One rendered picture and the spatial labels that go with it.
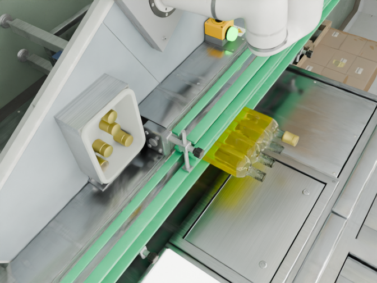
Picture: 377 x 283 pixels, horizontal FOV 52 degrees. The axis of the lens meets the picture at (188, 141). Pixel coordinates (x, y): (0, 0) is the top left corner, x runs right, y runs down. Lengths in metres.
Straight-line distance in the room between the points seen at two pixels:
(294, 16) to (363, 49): 4.66
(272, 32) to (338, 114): 0.73
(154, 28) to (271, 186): 0.62
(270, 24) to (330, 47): 4.66
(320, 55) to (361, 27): 2.08
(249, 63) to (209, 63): 0.13
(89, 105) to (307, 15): 0.54
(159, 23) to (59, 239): 0.61
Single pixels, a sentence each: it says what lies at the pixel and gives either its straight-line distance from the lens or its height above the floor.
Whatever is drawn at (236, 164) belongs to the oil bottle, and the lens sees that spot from 1.14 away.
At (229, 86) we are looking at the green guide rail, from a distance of 1.21.
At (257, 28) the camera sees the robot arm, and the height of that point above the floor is 1.05.
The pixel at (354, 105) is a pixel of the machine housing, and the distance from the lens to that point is 1.63.
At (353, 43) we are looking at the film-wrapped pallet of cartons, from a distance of 5.68.
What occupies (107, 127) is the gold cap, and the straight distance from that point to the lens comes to 1.00.
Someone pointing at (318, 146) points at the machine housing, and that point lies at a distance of 1.46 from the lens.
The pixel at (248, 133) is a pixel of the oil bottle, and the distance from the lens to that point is 1.22.
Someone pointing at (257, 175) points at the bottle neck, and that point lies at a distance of 1.15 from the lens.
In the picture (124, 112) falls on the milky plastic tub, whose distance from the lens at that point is 1.03.
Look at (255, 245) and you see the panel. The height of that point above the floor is 1.20.
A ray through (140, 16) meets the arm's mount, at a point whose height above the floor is 0.79.
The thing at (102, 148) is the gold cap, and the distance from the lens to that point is 1.02.
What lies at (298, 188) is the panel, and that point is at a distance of 1.30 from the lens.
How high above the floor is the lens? 1.38
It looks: 24 degrees down
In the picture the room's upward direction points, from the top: 117 degrees clockwise
